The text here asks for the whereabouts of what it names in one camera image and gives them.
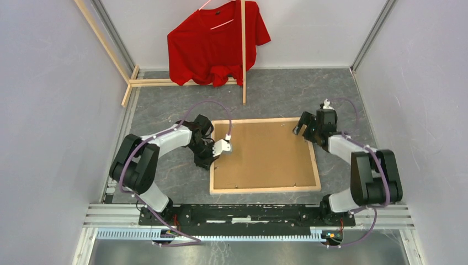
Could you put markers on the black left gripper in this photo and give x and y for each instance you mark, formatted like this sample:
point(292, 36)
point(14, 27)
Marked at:
point(206, 163)

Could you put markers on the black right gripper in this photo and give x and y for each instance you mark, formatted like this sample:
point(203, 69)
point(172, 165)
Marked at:
point(306, 118)

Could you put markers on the brown cardboard backing board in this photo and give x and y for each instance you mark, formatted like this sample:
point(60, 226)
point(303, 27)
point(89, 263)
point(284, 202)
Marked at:
point(267, 157)

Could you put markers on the light wooden picture frame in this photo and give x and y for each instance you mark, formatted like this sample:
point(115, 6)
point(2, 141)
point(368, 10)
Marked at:
point(263, 190)

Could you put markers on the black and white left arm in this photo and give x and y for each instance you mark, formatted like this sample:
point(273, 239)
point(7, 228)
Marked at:
point(135, 164)

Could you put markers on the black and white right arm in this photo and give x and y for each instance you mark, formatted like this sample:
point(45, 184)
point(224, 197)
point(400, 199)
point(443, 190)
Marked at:
point(374, 176)

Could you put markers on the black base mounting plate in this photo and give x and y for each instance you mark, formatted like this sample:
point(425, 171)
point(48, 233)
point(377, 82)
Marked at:
point(188, 215)

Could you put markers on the wooden clothes rack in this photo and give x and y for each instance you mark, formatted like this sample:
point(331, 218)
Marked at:
point(131, 80)

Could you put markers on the red t-shirt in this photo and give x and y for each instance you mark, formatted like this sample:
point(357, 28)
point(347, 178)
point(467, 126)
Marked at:
point(212, 56)

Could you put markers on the pink clothes hanger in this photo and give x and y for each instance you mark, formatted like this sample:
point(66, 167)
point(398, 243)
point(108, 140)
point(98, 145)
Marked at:
point(216, 18)

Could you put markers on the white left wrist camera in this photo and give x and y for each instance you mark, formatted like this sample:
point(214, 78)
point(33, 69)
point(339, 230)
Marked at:
point(222, 146)

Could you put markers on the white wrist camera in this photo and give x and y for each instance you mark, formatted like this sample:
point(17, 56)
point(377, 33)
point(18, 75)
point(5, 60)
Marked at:
point(326, 105)
point(222, 146)

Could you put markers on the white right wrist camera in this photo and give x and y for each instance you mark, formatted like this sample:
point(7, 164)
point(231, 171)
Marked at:
point(326, 105)

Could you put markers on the aluminium rail frame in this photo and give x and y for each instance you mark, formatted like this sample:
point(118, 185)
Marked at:
point(239, 222)

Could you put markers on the right aluminium corner post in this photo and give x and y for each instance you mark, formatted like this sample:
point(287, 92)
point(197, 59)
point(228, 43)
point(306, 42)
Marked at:
point(373, 33)

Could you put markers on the aluminium corner post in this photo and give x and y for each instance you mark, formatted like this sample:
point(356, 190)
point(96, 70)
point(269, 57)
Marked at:
point(373, 33)
point(115, 37)

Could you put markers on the left aluminium corner post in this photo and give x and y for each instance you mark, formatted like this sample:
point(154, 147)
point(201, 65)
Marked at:
point(115, 37)

